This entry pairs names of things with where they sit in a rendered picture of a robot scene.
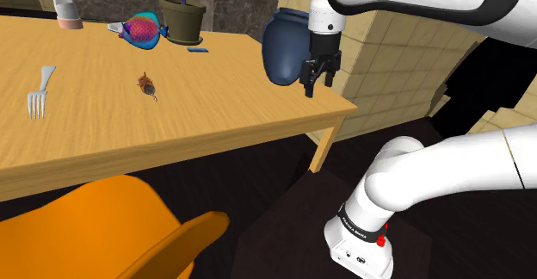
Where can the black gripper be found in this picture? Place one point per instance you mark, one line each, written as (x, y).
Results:
(325, 44)

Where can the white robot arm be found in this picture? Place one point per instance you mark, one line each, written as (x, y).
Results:
(440, 173)

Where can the small blue flat card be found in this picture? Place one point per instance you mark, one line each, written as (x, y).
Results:
(197, 50)

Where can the dark blue vase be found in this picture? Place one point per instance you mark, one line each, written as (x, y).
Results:
(283, 49)

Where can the light wooden table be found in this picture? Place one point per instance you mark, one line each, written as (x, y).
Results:
(201, 102)

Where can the colourful fish figure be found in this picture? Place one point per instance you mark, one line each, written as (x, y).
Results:
(142, 30)

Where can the orange chair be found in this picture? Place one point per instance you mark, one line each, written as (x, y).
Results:
(75, 227)

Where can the silver fork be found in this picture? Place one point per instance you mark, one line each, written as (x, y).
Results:
(38, 97)

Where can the white and pink bottle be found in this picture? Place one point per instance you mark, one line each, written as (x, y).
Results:
(65, 5)

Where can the small grey flat utensil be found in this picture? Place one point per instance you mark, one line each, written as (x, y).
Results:
(114, 27)

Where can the dark marbled counter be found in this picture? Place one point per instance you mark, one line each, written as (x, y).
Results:
(235, 11)

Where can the small brown beetle figure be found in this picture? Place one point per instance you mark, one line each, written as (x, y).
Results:
(147, 85)

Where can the olive green plant pot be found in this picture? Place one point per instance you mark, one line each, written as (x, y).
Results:
(183, 20)

